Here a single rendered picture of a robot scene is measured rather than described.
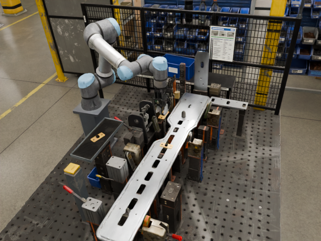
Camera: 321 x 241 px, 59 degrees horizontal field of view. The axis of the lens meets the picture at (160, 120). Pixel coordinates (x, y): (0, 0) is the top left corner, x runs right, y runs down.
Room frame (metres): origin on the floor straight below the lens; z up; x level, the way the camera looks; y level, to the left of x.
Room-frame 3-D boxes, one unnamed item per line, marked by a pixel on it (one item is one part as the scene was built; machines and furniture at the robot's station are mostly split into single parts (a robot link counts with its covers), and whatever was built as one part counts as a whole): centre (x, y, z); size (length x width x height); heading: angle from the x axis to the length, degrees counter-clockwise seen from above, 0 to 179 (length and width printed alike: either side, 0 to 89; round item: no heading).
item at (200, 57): (2.03, -0.35, 1.17); 0.12 x 0.01 x 0.34; 65
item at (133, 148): (1.30, 0.18, 0.89); 0.13 x 0.11 x 0.38; 65
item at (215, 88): (1.99, -0.46, 0.88); 0.08 x 0.08 x 0.36; 65
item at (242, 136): (1.78, -0.63, 0.84); 0.11 x 0.06 x 0.29; 65
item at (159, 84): (1.36, -0.02, 1.48); 0.08 x 0.08 x 0.05
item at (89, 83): (1.77, 0.49, 1.27); 0.13 x 0.12 x 0.14; 130
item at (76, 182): (1.08, 0.48, 0.92); 0.08 x 0.08 x 0.44; 65
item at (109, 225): (1.36, -0.03, 1.00); 1.38 x 0.22 x 0.02; 155
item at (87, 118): (1.76, 0.49, 0.90); 0.21 x 0.21 x 0.40; 70
